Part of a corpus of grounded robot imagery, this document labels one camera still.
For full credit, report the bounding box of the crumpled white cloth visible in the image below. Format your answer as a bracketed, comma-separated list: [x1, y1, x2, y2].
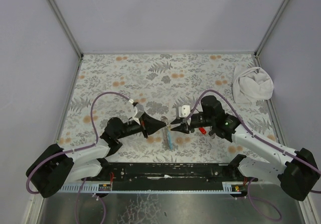
[232, 65, 274, 103]

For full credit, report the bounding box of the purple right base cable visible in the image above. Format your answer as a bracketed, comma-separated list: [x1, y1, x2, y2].
[247, 177, 283, 221]

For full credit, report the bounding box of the white slotted cable duct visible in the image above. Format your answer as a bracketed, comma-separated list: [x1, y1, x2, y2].
[58, 179, 246, 195]

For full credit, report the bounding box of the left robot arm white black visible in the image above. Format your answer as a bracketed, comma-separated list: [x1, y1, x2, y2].
[26, 113, 166, 198]

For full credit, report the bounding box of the key with red tag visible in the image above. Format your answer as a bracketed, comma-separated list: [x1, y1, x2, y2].
[198, 127, 207, 135]

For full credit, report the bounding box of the aluminium frame post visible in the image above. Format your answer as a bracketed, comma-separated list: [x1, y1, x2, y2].
[46, 0, 83, 59]
[254, 0, 291, 58]

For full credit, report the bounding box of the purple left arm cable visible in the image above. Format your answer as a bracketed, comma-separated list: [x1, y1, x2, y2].
[26, 92, 133, 194]

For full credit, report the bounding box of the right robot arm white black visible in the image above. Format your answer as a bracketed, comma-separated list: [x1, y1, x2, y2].
[172, 95, 320, 201]

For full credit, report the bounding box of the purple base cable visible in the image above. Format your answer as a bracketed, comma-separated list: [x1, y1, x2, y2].
[247, 177, 283, 221]
[75, 180, 107, 224]

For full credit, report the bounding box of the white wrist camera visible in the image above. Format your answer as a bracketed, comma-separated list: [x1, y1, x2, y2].
[129, 99, 145, 125]
[177, 105, 191, 119]

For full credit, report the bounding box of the aluminium frame right post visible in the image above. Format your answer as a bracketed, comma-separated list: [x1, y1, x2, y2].
[254, 0, 291, 58]

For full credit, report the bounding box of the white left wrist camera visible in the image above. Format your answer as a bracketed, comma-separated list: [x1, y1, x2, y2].
[129, 99, 145, 125]

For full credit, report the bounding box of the aluminium frame left post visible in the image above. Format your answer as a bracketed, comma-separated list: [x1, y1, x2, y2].
[46, 0, 83, 59]

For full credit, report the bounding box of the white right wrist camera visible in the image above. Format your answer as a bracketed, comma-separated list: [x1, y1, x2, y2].
[177, 105, 191, 119]

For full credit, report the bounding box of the floral patterned table mat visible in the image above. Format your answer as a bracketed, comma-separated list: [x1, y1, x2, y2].
[58, 53, 276, 163]

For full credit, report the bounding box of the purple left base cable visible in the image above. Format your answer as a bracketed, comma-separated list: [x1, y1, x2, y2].
[75, 180, 107, 224]

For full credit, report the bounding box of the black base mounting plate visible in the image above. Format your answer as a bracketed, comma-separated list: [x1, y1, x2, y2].
[87, 162, 250, 182]

